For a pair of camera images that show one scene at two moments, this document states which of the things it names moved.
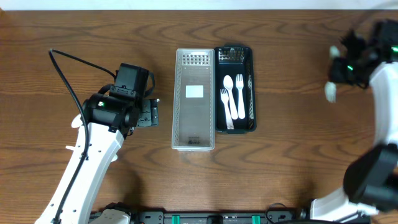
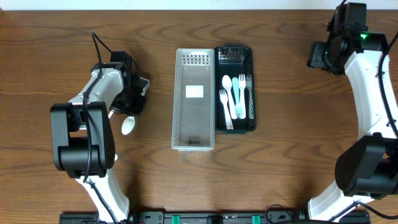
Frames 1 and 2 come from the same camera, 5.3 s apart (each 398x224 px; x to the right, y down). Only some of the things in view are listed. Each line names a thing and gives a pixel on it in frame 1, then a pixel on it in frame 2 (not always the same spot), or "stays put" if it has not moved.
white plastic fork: [239, 81] stays put
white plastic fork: [330, 87] -> [242, 83]
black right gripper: [337, 69] -> [315, 57]
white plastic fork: [224, 96] stays put
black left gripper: [149, 112] -> [131, 104]
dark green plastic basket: [232, 60] stays put
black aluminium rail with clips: [189, 217] stays put
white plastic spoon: [228, 83] stays put
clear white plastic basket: [194, 108] stays put
